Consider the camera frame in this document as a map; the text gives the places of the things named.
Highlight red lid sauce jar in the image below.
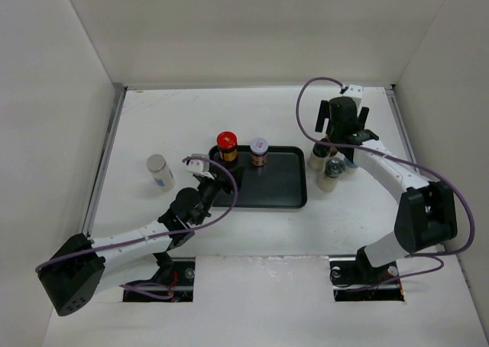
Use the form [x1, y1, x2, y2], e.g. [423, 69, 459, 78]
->
[216, 131, 238, 167]

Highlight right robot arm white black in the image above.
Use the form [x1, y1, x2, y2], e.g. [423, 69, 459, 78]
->
[315, 96, 458, 283]

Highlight clear lid spice jar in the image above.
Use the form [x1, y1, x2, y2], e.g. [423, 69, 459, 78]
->
[317, 157, 345, 192]

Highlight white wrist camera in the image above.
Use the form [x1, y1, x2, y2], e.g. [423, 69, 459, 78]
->
[183, 154, 213, 179]
[340, 84, 364, 108]

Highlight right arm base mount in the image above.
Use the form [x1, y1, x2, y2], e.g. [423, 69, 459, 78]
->
[329, 255, 404, 302]

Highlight purple cable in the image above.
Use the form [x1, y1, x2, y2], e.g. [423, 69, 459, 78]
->
[34, 154, 241, 300]
[296, 76, 475, 293]

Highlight silver lid salt canister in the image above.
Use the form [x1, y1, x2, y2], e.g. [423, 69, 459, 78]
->
[146, 154, 175, 191]
[340, 148, 358, 174]

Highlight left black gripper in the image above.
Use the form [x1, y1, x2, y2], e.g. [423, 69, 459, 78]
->
[194, 162, 243, 225]

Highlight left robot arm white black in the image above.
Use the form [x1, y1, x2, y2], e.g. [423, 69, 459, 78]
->
[36, 162, 245, 316]

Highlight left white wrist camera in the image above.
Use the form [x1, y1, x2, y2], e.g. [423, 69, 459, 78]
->
[183, 154, 213, 179]

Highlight black plastic tray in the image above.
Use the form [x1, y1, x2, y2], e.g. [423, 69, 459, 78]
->
[206, 144, 309, 210]

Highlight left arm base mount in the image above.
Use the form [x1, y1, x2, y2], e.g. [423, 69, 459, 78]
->
[122, 255, 196, 303]

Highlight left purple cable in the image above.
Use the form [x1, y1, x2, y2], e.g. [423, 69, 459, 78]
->
[34, 154, 241, 300]

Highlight white lid sauce jar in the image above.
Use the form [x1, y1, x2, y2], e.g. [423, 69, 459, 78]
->
[249, 138, 269, 167]

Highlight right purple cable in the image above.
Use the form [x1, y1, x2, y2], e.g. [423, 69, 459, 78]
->
[296, 76, 475, 293]

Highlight left silver lid salt canister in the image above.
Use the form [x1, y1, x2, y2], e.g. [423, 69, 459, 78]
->
[146, 154, 175, 191]

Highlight right silver lid salt canister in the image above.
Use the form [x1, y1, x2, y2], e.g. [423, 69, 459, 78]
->
[340, 148, 358, 174]

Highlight black cap seasoning bottle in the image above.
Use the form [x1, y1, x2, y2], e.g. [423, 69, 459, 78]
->
[307, 140, 331, 172]

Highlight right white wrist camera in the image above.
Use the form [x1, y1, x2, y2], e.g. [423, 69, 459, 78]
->
[340, 84, 364, 108]

